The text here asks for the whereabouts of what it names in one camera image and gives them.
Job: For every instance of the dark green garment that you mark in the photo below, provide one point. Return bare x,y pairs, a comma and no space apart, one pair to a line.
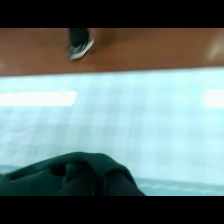
36,175

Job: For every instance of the person's legs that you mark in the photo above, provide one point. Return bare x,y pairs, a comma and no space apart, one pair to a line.
79,43

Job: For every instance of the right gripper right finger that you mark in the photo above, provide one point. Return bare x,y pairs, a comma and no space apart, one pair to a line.
120,186

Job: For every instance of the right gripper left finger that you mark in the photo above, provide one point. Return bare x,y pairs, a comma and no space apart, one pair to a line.
80,181

